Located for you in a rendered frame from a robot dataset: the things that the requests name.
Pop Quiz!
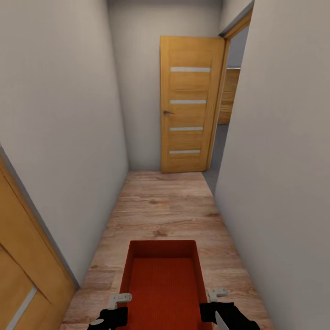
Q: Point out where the storage box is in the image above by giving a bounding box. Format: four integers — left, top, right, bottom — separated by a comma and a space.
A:
115, 240, 213, 330

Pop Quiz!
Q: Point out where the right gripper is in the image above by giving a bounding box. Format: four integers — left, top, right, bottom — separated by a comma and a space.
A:
199, 302, 217, 324

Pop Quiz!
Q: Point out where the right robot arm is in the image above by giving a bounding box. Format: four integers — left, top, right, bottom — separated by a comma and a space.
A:
199, 287, 260, 330

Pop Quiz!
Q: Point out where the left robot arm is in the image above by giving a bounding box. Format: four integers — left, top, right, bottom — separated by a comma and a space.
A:
89, 293, 132, 330

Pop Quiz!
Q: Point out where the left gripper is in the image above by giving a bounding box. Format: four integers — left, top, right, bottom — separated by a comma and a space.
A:
100, 307, 128, 330

